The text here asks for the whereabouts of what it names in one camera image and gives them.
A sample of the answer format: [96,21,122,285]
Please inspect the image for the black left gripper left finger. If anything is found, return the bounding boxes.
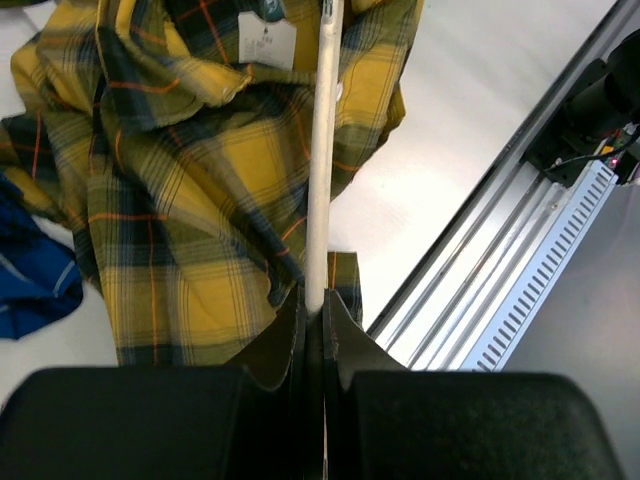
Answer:
[1,289,320,479]

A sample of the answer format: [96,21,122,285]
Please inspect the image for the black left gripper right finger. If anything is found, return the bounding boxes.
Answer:
[322,290,623,479]

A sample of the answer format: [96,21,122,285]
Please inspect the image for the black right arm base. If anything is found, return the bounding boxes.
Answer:
[524,30,639,187]

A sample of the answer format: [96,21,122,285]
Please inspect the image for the blue plaid shirt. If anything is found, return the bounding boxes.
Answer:
[1,176,84,340]

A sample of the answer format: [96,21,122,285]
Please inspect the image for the aluminium frame rail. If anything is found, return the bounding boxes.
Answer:
[368,1,639,371]

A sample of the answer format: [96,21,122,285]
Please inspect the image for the yellow plaid flannel shirt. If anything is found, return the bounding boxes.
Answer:
[0,0,426,369]

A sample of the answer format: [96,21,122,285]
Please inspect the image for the white slotted cable duct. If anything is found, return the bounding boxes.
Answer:
[459,161,617,372]

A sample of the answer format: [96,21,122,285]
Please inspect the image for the white plastic hanger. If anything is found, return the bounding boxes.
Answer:
[304,1,344,319]

